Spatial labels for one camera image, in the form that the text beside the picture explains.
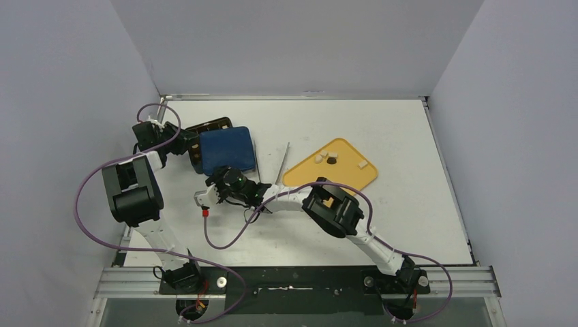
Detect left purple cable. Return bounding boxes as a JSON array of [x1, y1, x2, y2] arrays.
[[73, 102, 248, 326]]

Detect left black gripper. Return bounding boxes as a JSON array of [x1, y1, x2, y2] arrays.
[[155, 123, 199, 156]]

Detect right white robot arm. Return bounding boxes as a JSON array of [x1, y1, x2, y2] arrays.
[[194, 166, 425, 292]]

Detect aluminium rail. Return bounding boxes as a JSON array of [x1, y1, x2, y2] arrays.
[[94, 266, 502, 299]]

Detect purple cable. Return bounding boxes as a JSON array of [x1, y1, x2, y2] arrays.
[[73, 102, 248, 326], [202, 181, 454, 324]]

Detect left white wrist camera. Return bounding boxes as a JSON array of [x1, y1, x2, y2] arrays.
[[145, 117, 164, 130]]

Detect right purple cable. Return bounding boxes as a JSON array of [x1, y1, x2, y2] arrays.
[[202, 181, 454, 324]]

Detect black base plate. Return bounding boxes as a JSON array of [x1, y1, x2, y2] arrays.
[[159, 266, 431, 315]]

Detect blue box lid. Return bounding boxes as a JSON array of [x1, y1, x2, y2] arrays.
[[200, 126, 256, 176]]

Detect yellow plastic tray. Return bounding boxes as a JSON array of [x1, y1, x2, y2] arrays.
[[282, 138, 378, 190]]

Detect blue chocolate box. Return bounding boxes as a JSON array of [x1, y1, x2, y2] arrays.
[[185, 116, 236, 174]]

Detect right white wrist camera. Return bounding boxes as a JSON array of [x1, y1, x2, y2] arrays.
[[194, 185, 224, 211]]

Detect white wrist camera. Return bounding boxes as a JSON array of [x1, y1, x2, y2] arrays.
[[194, 185, 224, 211], [145, 117, 164, 130]]

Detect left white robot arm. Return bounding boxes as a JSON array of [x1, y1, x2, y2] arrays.
[[102, 121, 204, 293]]

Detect metal tongs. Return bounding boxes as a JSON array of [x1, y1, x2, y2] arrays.
[[252, 138, 291, 185]]

